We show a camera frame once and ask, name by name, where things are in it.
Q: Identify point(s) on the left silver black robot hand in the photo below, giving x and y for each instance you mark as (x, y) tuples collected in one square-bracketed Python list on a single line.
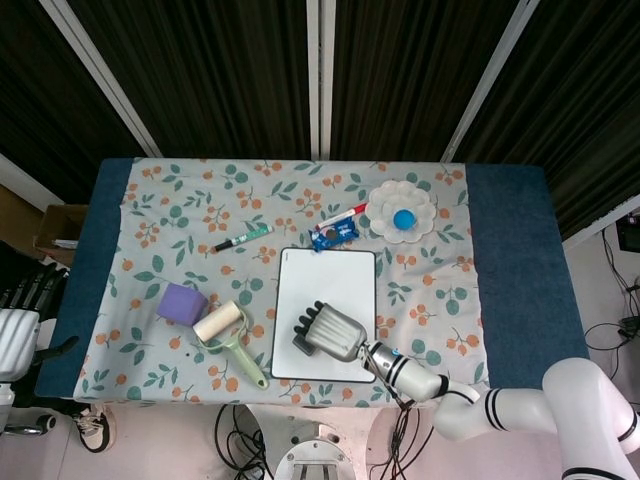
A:
[(17, 340)]

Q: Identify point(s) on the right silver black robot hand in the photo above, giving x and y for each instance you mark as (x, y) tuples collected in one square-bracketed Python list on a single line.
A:
[(332, 330)]

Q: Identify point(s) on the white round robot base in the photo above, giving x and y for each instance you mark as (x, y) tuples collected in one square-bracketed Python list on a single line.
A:
[(320, 455)]

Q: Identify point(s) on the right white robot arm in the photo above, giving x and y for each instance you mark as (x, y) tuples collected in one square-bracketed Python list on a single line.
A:
[(525, 405)]

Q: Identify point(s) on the white dry-erase board black rim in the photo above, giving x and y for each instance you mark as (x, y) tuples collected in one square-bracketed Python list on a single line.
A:
[(325, 280)]

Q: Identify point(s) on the blue cookie packet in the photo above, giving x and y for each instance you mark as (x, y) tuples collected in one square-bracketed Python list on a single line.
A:
[(340, 232)]

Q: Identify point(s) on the green lint roller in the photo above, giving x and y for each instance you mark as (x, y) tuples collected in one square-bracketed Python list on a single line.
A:
[(217, 322)]

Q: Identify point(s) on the red white marker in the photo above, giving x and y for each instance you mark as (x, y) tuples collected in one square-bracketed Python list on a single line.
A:
[(345, 215)]

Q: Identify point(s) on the black white sneaker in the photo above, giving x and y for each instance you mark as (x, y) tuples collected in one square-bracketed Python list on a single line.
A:
[(95, 430)]

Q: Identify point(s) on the brown cardboard box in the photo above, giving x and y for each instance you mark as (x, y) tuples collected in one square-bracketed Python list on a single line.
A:
[(57, 225)]

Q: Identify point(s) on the green marker black cap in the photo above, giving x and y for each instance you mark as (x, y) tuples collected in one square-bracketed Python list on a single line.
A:
[(250, 235)]

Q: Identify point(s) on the blue ball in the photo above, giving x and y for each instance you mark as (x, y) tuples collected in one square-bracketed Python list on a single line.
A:
[(404, 220)]

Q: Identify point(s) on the white flower-shaped paint palette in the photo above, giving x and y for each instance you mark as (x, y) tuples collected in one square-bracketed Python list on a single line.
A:
[(390, 200)]

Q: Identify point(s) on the purple foam cube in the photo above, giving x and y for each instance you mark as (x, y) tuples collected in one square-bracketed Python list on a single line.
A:
[(180, 302)]

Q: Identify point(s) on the floral fruit-print tablecloth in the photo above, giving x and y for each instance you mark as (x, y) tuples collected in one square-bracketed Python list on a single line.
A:
[(200, 190)]

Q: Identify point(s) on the blue table cover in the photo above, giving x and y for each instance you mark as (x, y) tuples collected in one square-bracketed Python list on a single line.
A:
[(505, 210)]

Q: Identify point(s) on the small black electronic device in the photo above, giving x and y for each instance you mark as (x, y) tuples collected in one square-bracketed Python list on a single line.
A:
[(629, 235)]

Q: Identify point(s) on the white partition frame post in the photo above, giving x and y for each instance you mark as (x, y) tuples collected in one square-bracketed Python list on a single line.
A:
[(490, 75), (100, 75), (320, 75)]

